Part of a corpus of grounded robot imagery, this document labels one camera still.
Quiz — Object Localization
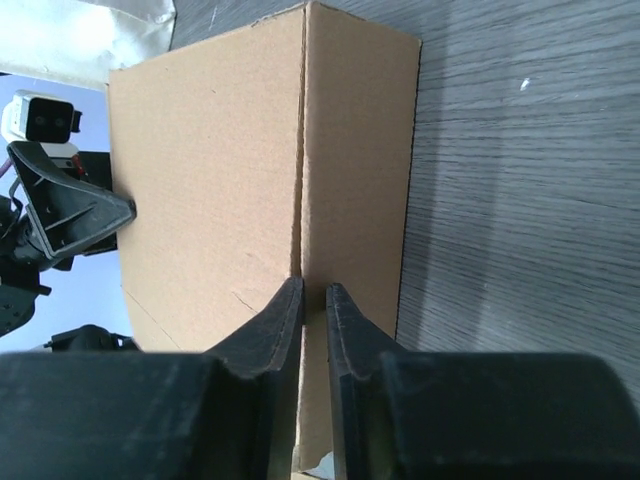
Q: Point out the beige canvas tote bag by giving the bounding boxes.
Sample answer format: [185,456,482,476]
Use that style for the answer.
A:
[1,0,177,90]

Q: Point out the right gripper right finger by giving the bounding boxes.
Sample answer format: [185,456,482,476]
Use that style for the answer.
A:
[326,284,639,479]

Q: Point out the large brown cardboard box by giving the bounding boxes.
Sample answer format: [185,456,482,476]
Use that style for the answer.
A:
[107,2,421,471]

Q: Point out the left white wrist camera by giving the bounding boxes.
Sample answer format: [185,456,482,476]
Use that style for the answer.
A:
[1,90,82,158]

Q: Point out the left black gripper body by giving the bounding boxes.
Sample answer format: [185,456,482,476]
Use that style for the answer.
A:
[0,149,119,296]

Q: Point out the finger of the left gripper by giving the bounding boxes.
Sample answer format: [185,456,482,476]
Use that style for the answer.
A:
[7,141,136,259]

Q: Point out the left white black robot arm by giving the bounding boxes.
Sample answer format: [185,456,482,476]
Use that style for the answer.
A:
[1,141,136,352]

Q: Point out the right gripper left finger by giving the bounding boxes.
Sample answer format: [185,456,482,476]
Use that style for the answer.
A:
[1,277,304,479]

